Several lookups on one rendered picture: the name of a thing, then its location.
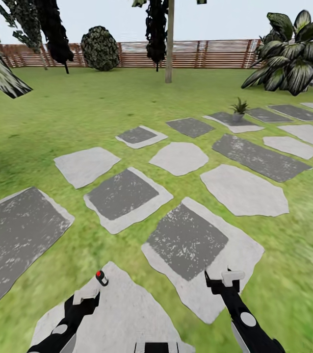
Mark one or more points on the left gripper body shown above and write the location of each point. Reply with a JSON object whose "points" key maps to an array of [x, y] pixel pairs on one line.
{"points": [[84, 308]]}

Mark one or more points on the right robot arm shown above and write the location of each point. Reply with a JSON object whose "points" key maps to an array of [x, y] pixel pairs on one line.
{"points": [[251, 338]]}

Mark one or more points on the insectifuge atomizer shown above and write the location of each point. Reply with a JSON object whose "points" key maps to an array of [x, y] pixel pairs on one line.
{"points": [[102, 278]]}

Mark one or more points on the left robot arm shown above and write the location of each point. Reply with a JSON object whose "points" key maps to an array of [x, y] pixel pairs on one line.
{"points": [[63, 337]]}

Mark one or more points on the pot plant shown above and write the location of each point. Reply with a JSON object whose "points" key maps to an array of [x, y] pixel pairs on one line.
{"points": [[240, 110]]}

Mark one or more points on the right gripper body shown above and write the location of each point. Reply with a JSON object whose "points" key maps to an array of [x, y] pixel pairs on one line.
{"points": [[217, 287]]}

